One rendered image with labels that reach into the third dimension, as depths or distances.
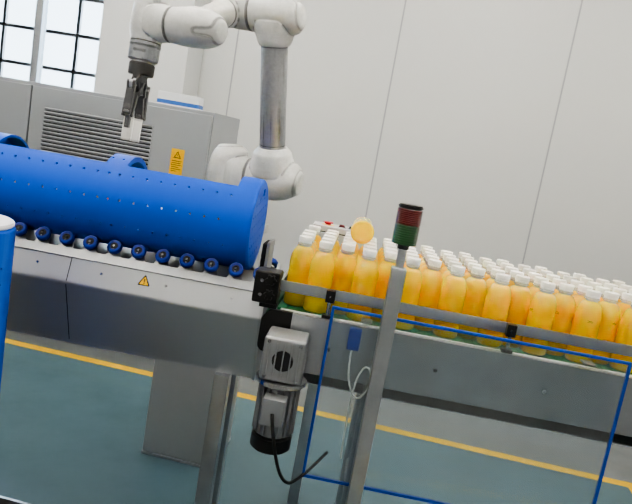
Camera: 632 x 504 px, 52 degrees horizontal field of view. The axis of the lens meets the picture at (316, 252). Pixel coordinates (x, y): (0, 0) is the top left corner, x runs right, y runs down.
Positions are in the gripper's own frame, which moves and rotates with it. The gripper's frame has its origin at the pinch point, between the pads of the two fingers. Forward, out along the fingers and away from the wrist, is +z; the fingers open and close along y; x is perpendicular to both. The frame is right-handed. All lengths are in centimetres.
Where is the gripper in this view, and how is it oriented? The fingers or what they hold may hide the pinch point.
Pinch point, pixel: (131, 131)
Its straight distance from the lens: 204.3
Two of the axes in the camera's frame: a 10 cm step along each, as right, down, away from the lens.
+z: -1.9, 9.8, 1.1
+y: -0.8, 0.9, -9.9
